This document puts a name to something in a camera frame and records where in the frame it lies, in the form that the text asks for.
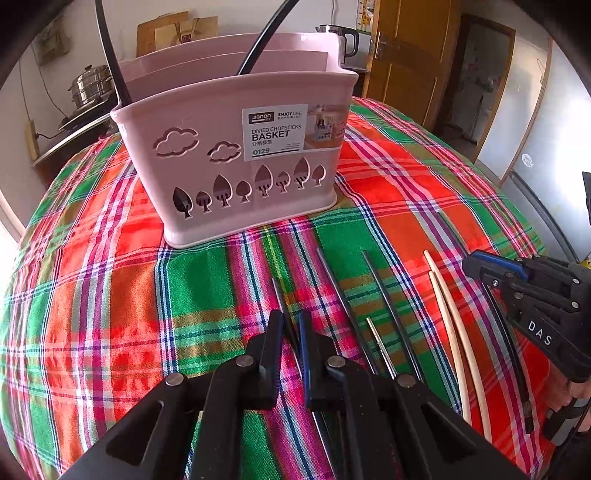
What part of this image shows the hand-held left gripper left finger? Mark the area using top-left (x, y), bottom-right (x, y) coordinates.
top-left (60, 310), bottom-right (284, 480)

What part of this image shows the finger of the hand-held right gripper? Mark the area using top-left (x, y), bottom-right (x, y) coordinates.
top-left (472, 250), bottom-right (585, 302)
top-left (462, 255), bottom-right (581, 320)

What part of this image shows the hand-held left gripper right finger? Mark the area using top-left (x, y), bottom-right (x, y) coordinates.
top-left (298, 311), bottom-right (527, 480)

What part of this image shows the black chopstick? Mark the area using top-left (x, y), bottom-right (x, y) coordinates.
top-left (271, 277), bottom-right (303, 374)
top-left (95, 0), bottom-right (134, 104)
top-left (236, 0), bottom-right (303, 75)
top-left (315, 248), bottom-right (380, 376)
top-left (362, 250), bottom-right (424, 385)
top-left (436, 211), bottom-right (535, 435)

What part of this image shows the silver metal chopstick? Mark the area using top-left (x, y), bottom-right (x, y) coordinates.
top-left (366, 318), bottom-right (399, 380)

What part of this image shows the pink plastic chopstick basket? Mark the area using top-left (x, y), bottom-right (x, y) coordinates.
top-left (110, 31), bottom-right (360, 249)

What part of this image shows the person's right hand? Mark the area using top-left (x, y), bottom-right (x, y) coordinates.
top-left (552, 375), bottom-right (591, 417)

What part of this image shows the silver refrigerator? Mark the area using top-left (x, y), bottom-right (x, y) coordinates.
top-left (475, 34), bottom-right (591, 259)

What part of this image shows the plaid tablecloth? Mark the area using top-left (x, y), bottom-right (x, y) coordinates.
top-left (0, 95), bottom-right (555, 480)

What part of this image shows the brown wooden door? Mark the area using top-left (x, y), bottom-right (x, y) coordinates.
top-left (360, 0), bottom-right (462, 134)

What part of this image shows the white electric kettle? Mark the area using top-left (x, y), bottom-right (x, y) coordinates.
top-left (315, 24), bottom-right (360, 71)

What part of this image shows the metal kitchen counter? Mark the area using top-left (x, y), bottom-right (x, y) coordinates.
top-left (31, 111), bottom-right (122, 169)

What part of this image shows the black induction cooker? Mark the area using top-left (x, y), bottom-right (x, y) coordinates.
top-left (58, 107), bottom-right (112, 133)

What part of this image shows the stainless steel steamer pot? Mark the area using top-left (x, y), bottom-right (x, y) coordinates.
top-left (69, 65), bottom-right (115, 110)

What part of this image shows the beige power strip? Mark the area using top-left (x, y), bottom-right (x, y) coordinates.
top-left (25, 119), bottom-right (40, 162)

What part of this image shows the brown paper bag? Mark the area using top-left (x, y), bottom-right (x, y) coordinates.
top-left (154, 16), bottom-right (219, 45)

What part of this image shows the wooden door frame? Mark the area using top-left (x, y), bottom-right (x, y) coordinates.
top-left (441, 14), bottom-right (517, 162)

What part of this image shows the wall poster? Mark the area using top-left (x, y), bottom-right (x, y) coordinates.
top-left (357, 0), bottom-right (376, 34)

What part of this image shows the hanging wall bag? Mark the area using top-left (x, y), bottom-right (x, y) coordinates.
top-left (34, 20), bottom-right (73, 66)

